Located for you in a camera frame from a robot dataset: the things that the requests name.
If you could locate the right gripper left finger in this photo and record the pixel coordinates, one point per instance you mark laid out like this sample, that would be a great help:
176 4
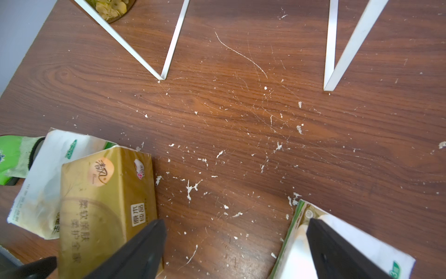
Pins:
139 258

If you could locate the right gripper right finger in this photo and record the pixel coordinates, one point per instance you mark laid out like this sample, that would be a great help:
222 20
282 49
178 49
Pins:
335 258

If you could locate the white tissue pack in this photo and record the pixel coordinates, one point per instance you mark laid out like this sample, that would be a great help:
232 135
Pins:
36 207
295 260

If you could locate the gold tissue pack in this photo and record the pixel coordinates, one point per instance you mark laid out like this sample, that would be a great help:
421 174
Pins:
106 199

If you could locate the potted plant in glass vase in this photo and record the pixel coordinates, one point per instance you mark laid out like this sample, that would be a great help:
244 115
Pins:
111 10

